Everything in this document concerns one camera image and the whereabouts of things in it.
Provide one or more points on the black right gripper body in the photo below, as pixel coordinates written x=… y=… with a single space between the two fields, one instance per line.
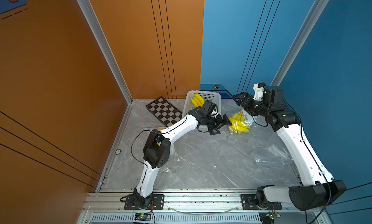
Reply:
x=254 y=106

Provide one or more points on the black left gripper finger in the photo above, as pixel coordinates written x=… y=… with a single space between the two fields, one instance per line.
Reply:
x=226 y=121
x=214 y=131

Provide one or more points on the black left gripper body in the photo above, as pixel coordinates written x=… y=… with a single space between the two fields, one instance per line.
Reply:
x=212 y=122

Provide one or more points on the clear zip bag blue seal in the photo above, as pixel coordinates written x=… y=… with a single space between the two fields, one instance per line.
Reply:
x=274 y=154

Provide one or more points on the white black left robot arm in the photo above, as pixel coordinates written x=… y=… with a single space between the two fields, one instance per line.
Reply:
x=156 y=151

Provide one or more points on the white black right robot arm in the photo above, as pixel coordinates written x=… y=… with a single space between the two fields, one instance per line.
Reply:
x=318 y=188

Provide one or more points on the yellow green banana bunch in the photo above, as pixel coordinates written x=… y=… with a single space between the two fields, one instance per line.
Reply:
x=239 y=125

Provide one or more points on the clear bag far right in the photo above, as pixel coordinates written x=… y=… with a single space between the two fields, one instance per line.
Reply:
x=249 y=119

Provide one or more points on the clear bag near left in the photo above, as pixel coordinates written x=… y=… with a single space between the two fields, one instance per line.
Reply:
x=185 y=158

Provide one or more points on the white perforated plastic basket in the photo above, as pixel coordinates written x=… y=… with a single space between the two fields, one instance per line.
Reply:
x=206 y=95

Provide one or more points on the black white chessboard box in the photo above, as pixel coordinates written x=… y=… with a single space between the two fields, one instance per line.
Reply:
x=164 y=111

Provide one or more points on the green circuit board right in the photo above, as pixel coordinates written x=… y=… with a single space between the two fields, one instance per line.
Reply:
x=273 y=216

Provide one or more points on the green circuit board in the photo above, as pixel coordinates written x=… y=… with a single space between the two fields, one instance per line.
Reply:
x=273 y=216
x=142 y=217

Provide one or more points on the green circuit board left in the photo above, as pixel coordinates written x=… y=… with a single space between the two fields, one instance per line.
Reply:
x=142 y=217

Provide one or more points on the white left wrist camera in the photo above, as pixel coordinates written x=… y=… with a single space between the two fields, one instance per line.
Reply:
x=215 y=111

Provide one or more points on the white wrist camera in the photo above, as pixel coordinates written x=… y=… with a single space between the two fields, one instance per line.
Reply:
x=259 y=91
x=215 y=111

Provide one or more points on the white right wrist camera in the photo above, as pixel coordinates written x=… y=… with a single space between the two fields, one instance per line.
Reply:
x=259 y=91

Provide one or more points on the aluminium corner post right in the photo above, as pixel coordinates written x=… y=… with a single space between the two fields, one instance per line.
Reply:
x=302 y=35

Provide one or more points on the aluminium corner post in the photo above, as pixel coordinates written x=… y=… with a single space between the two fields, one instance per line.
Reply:
x=302 y=35
x=93 y=22

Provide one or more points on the aluminium front rail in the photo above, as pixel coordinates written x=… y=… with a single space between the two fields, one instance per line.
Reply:
x=177 y=206

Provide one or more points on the aluminium corner post left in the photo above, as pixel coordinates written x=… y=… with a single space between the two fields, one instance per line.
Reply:
x=93 y=22

